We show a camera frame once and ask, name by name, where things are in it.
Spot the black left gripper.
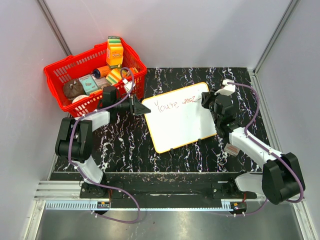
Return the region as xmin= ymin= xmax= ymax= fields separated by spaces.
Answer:
xmin=114 ymin=94 xmax=151 ymax=117

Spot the yellow framed whiteboard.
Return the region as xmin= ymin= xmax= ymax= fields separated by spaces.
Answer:
xmin=142 ymin=82 xmax=217 ymax=154

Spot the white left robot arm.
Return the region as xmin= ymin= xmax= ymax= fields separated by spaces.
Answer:
xmin=55 ymin=86 xmax=151 ymax=198

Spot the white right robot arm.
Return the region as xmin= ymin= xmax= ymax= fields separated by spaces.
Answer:
xmin=201 ymin=91 xmax=306 ymax=205

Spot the orange snack packet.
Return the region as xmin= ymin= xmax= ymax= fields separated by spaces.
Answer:
xmin=127 ymin=67 xmax=139 ymax=76

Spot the yellow green sponge pack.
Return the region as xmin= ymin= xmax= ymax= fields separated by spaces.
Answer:
xmin=105 ymin=68 xmax=122 ymax=86

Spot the orange cylindrical bottle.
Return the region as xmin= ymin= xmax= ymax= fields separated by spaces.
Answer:
xmin=92 ymin=65 xmax=112 ymax=79

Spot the teal small box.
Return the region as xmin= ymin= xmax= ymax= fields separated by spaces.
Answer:
xmin=78 ymin=74 xmax=99 ymax=96

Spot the white round lid container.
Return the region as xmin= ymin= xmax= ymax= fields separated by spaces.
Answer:
xmin=72 ymin=94 xmax=89 ymax=104

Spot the orange sponge daddy box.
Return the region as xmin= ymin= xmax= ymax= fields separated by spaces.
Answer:
xmin=106 ymin=36 xmax=124 ymax=69

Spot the red plastic shopping basket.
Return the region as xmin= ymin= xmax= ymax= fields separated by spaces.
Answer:
xmin=43 ymin=39 xmax=147 ymax=118

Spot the brown round bread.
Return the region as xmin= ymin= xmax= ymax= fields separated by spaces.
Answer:
xmin=62 ymin=78 xmax=85 ymax=100

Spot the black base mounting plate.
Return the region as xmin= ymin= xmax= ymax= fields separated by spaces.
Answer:
xmin=80 ymin=172 xmax=257 ymax=210

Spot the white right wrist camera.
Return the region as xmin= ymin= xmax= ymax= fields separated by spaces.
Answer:
xmin=215 ymin=79 xmax=236 ymax=96

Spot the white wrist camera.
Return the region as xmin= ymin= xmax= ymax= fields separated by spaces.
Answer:
xmin=215 ymin=79 xmax=236 ymax=96
xmin=122 ymin=78 xmax=135 ymax=93

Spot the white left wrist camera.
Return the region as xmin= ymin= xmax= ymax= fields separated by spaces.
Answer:
xmin=122 ymin=78 xmax=135 ymax=93

